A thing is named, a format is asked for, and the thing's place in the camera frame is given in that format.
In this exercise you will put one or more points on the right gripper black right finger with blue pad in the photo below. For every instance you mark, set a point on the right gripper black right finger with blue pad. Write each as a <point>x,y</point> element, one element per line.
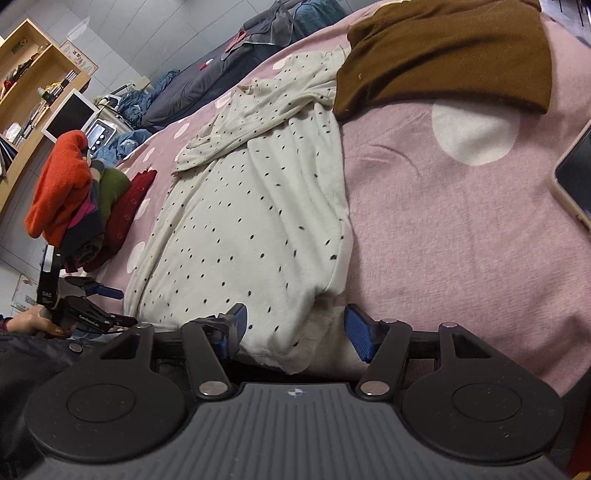
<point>383,346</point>

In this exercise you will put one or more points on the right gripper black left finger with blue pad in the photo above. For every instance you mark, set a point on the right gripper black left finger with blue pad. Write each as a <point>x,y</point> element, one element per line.
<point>208,342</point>

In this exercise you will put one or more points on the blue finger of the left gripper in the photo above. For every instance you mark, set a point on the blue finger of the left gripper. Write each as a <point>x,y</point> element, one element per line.
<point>91,286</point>

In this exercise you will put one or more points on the cream polka dot garment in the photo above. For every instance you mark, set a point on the cream polka dot garment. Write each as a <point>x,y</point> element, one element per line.
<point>257,215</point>

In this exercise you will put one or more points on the person's left hand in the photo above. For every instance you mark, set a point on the person's left hand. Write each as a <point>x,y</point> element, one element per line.
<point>31,322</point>

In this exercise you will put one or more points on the red knit garment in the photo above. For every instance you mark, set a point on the red knit garment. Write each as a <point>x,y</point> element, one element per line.
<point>121,217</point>

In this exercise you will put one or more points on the green knit garment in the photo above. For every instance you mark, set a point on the green knit garment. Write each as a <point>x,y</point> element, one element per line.
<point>113,184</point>

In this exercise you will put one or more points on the orange knit garment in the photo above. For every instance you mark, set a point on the orange knit garment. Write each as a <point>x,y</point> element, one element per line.
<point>62,187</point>

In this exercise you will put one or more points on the pink polka dot bedsheet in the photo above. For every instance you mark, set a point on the pink polka dot bedsheet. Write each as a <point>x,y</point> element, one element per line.
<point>451,214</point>

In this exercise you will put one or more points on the white monitor machine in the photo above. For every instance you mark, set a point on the white monitor machine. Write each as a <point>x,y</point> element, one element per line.
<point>75,112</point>

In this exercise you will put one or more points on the blue crumpled blanket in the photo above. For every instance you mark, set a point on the blue crumpled blanket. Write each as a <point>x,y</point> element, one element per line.
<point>130,107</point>

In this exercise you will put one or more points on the wooden shelf cabinet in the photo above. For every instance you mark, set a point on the wooden shelf cabinet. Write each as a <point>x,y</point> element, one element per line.
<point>48,65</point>

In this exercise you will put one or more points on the massage bed dark cover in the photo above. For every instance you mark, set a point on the massage bed dark cover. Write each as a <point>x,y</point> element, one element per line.
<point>192,89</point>

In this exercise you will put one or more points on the small red white object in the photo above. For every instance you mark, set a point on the small red white object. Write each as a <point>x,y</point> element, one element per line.
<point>205,64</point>

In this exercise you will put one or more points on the smartphone pink case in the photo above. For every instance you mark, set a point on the smartphone pink case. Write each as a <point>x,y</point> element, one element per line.
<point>570,181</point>

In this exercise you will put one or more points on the red cloth on bed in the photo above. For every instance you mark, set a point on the red cloth on bed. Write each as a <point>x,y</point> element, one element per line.
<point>239,36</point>

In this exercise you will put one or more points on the brown knit garment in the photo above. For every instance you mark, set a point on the brown knit garment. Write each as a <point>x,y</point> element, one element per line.
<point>478,51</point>

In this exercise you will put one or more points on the grey towel on bed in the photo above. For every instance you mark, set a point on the grey towel on bed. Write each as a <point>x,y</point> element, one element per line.
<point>277,27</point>

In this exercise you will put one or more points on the wall poster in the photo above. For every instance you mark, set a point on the wall poster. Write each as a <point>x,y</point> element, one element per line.
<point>78,58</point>

